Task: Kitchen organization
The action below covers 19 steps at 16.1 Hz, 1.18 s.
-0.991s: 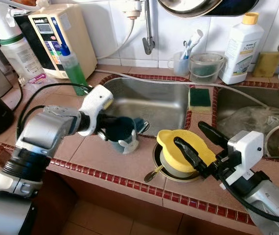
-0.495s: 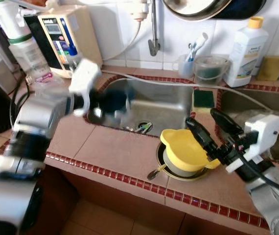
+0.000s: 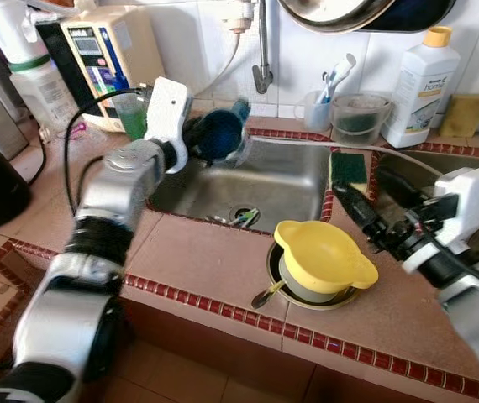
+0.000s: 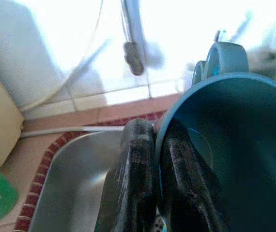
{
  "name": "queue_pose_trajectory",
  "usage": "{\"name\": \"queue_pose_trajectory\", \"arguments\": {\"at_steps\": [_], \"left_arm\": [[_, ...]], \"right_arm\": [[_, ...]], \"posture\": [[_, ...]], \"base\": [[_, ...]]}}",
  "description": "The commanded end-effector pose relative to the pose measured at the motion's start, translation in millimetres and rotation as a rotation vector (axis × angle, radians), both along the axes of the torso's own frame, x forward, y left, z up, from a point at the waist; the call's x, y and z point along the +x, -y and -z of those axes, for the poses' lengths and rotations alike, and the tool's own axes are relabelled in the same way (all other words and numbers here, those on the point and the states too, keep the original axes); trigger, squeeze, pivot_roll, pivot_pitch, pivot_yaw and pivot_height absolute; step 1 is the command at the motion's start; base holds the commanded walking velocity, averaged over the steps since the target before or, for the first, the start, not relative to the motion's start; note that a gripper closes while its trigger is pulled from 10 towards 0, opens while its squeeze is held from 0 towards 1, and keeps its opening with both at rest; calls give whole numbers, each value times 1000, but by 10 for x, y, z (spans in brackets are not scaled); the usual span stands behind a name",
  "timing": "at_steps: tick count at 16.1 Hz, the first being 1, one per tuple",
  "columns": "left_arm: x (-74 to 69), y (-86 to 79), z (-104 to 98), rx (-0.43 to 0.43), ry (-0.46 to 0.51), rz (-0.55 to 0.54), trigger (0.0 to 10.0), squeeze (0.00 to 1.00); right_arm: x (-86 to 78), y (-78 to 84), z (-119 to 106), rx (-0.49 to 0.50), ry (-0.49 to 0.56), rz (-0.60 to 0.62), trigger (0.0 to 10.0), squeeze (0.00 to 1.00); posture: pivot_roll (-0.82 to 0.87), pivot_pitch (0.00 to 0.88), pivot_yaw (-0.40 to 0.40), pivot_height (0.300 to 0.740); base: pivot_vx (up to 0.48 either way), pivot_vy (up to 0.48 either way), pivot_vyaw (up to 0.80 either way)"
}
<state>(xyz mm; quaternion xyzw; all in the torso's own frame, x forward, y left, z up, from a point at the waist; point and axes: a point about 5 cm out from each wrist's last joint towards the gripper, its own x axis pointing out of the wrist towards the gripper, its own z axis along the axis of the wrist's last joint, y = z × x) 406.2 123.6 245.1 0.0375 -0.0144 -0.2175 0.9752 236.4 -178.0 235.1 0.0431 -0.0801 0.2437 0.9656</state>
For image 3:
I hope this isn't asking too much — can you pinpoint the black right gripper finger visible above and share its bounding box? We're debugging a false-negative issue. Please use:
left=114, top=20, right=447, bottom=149
left=376, top=165, right=429, bottom=211
left=332, top=181, right=389, bottom=244

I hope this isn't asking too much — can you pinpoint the blue cup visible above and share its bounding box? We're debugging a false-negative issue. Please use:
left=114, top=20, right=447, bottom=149
left=197, top=99, right=251, bottom=166

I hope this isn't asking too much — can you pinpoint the yellow plastic bowl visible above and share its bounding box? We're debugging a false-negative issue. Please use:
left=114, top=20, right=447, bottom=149
left=273, top=220, right=380, bottom=295

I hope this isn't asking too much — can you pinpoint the steel sink basin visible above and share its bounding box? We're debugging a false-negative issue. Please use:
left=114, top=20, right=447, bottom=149
left=149, top=134, right=333, bottom=234
left=374, top=149, right=479, bottom=270

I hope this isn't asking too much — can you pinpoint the green yellow scouring sponge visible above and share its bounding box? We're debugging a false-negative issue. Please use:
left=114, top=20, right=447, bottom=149
left=329, top=151, right=370, bottom=196

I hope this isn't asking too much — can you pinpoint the green dish soap bottle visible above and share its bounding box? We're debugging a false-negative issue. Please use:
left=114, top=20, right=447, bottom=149
left=113, top=91, right=150, bottom=141

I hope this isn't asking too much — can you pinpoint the clear plastic bucket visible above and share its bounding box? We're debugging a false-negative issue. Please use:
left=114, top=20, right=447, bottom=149
left=330, top=92, right=393, bottom=148

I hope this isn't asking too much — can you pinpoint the white detergent bottle yellow cap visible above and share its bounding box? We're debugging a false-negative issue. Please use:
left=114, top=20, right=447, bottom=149
left=382, top=25, right=461, bottom=149

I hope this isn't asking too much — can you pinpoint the steel bowl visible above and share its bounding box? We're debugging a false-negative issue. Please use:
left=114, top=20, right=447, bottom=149
left=266, top=243, right=362, bottom=310

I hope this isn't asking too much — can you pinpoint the white toothbrush holder cup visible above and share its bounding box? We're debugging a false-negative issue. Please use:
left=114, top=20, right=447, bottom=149
left=303, top=91, right=334, bottom=131

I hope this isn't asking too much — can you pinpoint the pink packet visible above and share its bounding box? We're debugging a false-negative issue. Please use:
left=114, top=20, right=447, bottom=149
left=65, top=122, right=89, bottom=139

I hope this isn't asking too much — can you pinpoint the beige water purifier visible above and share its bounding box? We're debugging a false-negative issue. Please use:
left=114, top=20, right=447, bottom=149
left=38, top=7, right=166, bottom=133

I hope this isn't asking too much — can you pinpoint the metal spoon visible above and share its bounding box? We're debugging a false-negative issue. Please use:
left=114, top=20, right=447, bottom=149
left=250, top=280, right=289, bottom=310

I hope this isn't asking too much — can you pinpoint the white blue toothbrush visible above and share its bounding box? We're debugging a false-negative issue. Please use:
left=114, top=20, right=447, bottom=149
left=319, top=53, right=358, bottom=106

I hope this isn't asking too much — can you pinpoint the white water valve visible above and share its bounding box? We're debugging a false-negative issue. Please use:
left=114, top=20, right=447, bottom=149
left=223, top=0, right=253, bottom=34

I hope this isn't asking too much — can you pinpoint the white jar with green band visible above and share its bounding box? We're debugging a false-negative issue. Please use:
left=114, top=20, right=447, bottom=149
left=0, top=0, right=81, bottom=135

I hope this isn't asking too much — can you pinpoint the dark blue hanging board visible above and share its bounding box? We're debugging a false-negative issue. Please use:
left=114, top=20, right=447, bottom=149
left=366, top=0, right=457, bottom=33

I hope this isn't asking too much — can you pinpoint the hanging steel pan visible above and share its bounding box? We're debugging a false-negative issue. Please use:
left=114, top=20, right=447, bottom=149
left=277, top=0, right=392, bottom=34

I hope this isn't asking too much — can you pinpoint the white sink hose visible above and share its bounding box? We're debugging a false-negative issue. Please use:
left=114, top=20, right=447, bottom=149
left=248, top=134, right=479, bottom=181

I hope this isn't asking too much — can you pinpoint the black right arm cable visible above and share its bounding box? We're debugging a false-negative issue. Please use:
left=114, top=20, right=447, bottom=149
left=424, top=227, right=479, bottom=295

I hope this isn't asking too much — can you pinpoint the white purifier hose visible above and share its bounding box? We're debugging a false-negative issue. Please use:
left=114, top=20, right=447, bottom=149
left=193, top=34, right=249, bottom=97

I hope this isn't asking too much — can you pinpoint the teal handled utensil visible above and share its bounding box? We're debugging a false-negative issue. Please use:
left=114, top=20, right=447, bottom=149
left=231, top=208, right=261, bottom=229

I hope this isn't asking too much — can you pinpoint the steel wall faucet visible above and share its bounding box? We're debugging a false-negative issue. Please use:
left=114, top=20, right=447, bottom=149
left=252, top=0, right=274, bottom=95

